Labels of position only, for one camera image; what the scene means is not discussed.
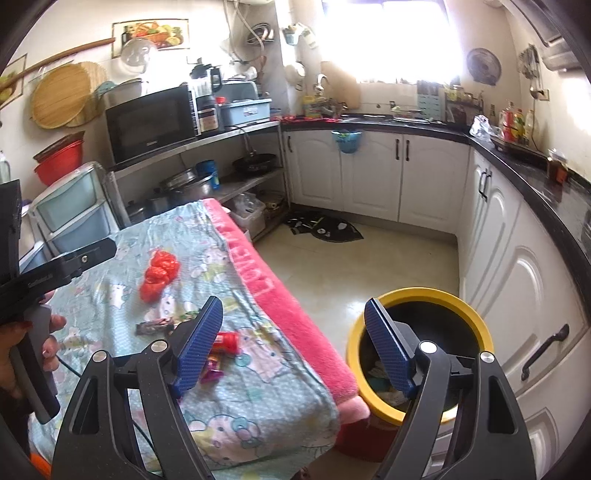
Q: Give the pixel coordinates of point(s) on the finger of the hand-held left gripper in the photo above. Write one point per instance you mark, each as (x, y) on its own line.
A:
(83, 259)

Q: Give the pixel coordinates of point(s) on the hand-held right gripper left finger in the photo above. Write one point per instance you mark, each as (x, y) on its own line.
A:
(201, 346)

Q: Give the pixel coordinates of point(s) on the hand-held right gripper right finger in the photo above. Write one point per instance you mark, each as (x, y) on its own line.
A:
(388, 350)

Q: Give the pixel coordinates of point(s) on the purple snack wrapper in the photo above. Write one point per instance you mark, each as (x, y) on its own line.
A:
(210, 369)

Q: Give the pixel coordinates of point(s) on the red snack packet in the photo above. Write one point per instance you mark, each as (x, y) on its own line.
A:
(227, 342)

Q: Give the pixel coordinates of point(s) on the green snack wrapper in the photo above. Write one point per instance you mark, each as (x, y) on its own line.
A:
(188, 316)

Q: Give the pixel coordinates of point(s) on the dark snack wrapper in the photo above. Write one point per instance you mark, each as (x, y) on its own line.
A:
(154, 326)

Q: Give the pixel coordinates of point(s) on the red plastic bag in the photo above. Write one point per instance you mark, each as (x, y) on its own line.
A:
(159, 277)

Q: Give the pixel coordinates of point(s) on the yellow-rimmed black trash bin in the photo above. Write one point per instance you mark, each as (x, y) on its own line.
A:
(461, 304)

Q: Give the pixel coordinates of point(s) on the person's left hand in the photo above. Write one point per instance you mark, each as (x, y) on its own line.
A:
(7, 357)

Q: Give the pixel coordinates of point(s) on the plastic drawer unit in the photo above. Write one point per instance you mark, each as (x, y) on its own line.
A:
(74, 207)

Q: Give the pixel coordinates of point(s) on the cartoon cat printed blanket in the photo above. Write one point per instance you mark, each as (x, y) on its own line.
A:
(258, 401)

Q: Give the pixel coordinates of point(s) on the red stool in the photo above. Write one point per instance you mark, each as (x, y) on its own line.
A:
(364, 438)

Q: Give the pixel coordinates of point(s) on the red plastic basin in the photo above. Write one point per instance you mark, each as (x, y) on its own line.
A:
(60, 168)

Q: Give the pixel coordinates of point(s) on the pink fleece blanket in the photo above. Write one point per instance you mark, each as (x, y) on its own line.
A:
(286, 300)

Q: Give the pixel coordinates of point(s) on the dark brown basin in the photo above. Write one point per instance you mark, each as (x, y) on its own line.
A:
(51, 145)

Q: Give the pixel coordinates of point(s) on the large steel pot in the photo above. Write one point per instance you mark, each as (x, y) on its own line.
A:
(189, 189)

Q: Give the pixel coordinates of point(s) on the black floor mat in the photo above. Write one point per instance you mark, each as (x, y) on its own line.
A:
(328, 226)

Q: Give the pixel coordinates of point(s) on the clear plastic container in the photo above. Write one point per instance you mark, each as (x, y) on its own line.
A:
(249, 214)

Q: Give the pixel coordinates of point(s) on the black microwave oven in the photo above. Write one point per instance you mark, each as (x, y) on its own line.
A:
(147, 124)

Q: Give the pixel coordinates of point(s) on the blue mug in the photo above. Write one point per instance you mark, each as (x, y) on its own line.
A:
(207, 173)

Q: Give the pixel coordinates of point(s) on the round bamboo tray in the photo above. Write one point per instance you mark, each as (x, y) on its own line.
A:
(57, 97)
(99, 87)

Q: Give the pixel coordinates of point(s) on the steel pot with lid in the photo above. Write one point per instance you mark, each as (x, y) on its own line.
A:
(123, 94)

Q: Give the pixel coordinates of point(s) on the white kitchen cabinets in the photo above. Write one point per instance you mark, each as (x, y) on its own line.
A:
(369, 180)

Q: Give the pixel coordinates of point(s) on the black wok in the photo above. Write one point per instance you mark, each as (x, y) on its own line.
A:
(254, 164)

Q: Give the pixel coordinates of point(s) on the metal kitchen shelf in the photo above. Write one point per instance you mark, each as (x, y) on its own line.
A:
(231, 134)

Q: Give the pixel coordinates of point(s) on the black blender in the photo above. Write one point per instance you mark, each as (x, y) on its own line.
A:
(205, 101)

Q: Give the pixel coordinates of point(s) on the long wooden stick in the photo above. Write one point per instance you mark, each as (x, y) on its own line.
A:
(69, 53)

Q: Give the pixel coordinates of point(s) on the blue hanging basket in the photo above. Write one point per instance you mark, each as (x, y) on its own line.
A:
(347, 144)

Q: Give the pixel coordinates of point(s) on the clear plastic dome cover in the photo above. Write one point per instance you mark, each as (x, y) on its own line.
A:
(138, 55)

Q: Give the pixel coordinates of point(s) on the black countertop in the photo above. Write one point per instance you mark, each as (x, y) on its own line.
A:
(545, 198)

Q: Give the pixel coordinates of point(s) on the grey plastic box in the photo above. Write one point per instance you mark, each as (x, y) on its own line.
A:
(240, 91)

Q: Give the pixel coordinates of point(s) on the clear plastic bag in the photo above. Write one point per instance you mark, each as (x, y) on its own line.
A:
(480, 128)

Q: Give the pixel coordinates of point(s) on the glass jar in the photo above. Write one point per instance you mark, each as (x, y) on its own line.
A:
(557, 168)

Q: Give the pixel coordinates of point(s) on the black dish rack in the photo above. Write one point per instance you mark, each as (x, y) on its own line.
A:
(464, 108)

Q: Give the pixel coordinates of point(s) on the red sauce bottle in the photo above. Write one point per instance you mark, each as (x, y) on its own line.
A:
(509, 122)

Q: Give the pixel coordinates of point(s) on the kitchen faucet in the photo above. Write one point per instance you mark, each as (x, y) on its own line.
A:
(325, 99)

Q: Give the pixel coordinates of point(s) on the yellow oil bottle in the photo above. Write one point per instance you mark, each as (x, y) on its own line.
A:
(530, 127)

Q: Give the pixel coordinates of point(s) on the window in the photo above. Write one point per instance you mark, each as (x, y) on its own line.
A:
(392, 41)

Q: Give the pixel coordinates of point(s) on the hanging kitchen utensils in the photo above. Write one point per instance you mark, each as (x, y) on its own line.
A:
(531, 69)

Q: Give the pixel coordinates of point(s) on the black range hood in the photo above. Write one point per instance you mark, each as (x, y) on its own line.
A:
(554, 50)

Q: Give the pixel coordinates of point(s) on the small wall picture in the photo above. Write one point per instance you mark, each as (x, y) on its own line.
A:
(11, 85)

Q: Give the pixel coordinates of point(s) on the fruit wall picture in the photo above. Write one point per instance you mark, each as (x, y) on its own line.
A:
(152, 34)

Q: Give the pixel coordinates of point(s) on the white round wall holder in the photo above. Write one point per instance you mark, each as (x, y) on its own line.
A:
(294, 74)

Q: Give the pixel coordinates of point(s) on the wall power outlet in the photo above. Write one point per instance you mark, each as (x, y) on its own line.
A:
(544, 94)

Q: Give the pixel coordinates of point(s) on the wall fan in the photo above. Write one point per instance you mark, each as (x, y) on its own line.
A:
(483, 66)

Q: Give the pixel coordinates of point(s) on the teal wall holder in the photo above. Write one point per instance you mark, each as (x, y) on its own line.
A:
(299, 37)

